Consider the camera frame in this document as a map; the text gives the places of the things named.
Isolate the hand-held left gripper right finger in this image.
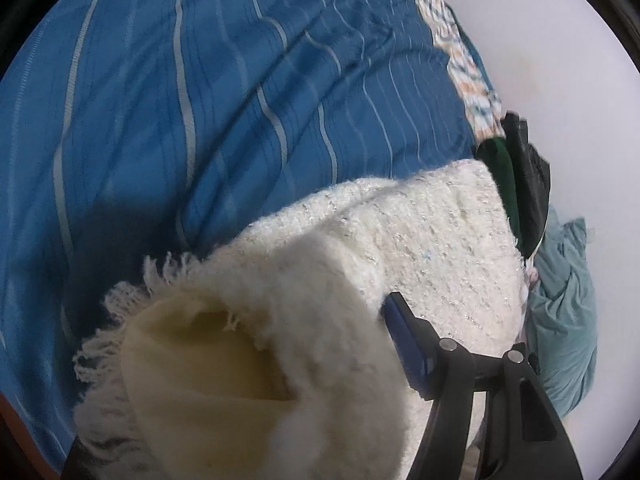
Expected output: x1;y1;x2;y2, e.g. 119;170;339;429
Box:
380;291;583;480

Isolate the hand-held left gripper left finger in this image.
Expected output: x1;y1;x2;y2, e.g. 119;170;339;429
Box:
60;436;151;480

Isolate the white fringed knit jacket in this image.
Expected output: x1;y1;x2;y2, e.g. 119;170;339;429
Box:
72;159;531;480

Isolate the teal quilt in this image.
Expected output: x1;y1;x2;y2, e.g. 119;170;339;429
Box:
524;205;599;419

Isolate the green garment with striped trim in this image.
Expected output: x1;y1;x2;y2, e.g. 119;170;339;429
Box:
474;136;524;252

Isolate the black leather jacket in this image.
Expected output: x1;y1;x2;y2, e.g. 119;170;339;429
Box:
500;112;552;257

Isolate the blue striped plaid bed sheet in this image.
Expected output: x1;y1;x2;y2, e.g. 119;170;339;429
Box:
0;0;506;466

